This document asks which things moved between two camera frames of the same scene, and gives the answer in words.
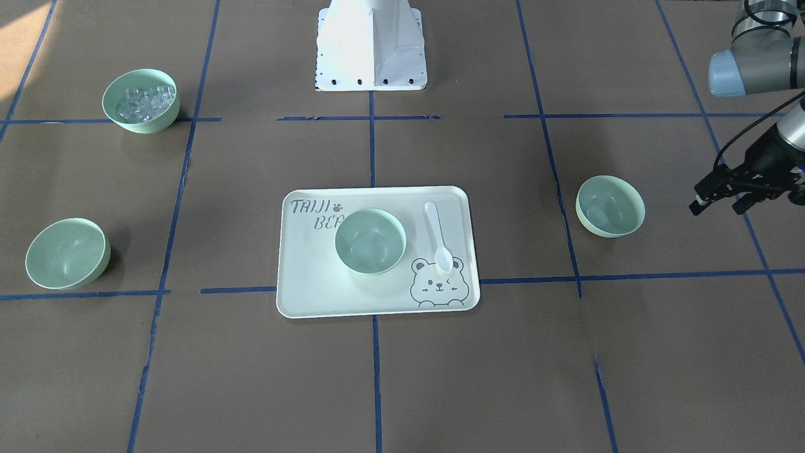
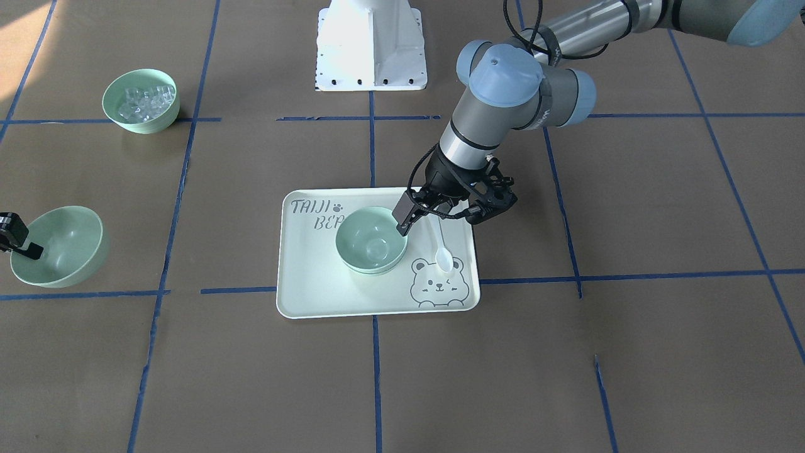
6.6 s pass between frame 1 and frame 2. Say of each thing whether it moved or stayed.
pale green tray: stayed
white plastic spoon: stayed
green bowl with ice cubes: stayed
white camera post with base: stayed
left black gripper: moved
